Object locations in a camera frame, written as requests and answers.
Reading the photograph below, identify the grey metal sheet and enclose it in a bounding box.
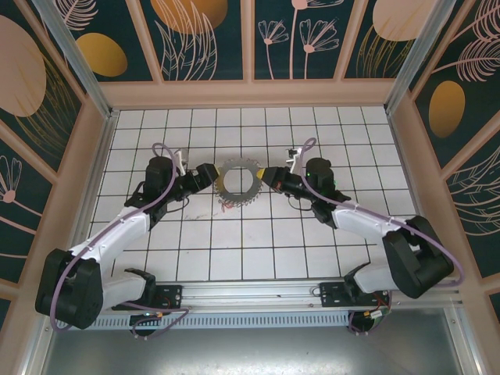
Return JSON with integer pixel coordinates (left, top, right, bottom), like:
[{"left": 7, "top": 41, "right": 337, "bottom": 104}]
[{"left": 38, "top": 327, "right": 476, "bottom": 375}]

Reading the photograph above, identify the aluminium corner post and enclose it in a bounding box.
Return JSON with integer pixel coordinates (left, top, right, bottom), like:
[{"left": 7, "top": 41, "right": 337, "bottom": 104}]
[
  {"left": 384, "top": 0, "right": 470, "bottom": 116},
  {"left": 30, "top": 0, "right": 120, "bottom": 118}
]

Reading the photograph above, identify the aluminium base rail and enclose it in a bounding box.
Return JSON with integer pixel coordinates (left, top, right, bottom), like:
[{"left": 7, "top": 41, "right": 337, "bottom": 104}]
[{"left": 103, "top": 277, "right": 466, "bottom": 313}]

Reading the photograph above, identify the slotted grey cable duct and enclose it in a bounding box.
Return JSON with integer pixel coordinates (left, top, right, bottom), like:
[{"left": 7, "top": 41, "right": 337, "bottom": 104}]
[{"left": 52, "top": 314, "right": 351, "bottom": 329}]

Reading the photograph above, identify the arm base electronics with wires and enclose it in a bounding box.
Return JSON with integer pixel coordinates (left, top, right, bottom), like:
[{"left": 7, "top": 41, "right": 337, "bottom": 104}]
[
  {"left": 130, "top": 310, "right": 175, "bottom": 341},
  {"left": 348, "top": 298, "right": 393, "bottom": 337}
]

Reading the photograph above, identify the aluminium table side rail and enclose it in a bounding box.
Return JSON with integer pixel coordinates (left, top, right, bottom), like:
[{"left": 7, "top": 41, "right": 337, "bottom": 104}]
[
  {"left": 385, "top": 110, "right": 448, "bottom": 279},
  {"left": 46, "top": 110, "right": 120, "bottom": 259}
]

